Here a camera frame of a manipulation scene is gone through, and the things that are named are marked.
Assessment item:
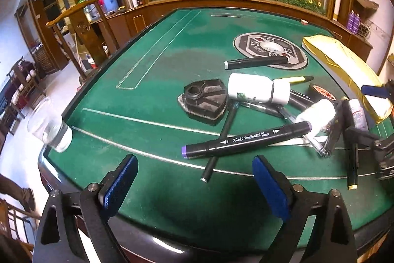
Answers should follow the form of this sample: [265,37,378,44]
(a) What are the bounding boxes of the black marker with grey cap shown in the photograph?
[224,56,289,70]

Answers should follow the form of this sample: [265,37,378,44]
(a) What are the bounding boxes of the dark translucent pen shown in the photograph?
[239,101,285,120]

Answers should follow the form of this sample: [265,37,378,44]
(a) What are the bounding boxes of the purple bottle pack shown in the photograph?
[346,11,361,35]

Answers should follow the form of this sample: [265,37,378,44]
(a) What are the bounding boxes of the wooden armchair with cushion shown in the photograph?
[5,56,47,128]

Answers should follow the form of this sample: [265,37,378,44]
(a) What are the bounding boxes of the matte black pen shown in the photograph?
[200,101,240,183]

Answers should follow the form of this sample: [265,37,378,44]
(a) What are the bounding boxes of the clear barrel pen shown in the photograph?
[279,106,329,158]

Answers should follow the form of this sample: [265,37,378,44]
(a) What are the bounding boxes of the yellow and black pen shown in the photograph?
[273,75,315,85]

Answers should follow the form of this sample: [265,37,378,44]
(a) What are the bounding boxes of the black heart-shaped plastic part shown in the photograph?
[177,78,229,127]

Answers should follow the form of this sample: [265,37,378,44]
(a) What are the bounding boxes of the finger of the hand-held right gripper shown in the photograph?
[361,82,394,104]
[345,126,382,150]

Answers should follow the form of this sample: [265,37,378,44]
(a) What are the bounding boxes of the wooden chair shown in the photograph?
[46,0,121,83]

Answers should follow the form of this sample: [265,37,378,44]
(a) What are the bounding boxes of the black marker with purple end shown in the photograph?
[184,121,313,159]

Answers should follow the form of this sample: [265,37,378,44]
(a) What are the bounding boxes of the black marker with yellow end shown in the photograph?
[342,99,359,190]

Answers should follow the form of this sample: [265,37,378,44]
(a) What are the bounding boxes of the round table control panel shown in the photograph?
[233,32,309,70]

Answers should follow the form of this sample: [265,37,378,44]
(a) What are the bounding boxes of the white bottle with leaf print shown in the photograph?
[227,72,292,105]

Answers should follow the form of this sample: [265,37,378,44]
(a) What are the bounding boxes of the gold cardboard box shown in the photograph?
[302,34,394,125]

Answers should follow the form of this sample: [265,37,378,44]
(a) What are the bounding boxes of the small white bottle purple print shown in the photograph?
[349,98,369,132]

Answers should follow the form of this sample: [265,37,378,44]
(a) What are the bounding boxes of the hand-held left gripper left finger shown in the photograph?
[32,154,138,263]

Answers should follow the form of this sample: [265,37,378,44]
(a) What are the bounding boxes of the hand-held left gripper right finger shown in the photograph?
[252,155,359,263]

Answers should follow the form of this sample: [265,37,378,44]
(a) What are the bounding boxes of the black electrical tape roll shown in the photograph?
[308,83,340,104]

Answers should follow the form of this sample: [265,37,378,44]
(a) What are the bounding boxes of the clear plastic cup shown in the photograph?
[27,96,73,153]

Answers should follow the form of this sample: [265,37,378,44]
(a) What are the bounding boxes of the white bottle with green label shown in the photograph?
[295,99,337,132]

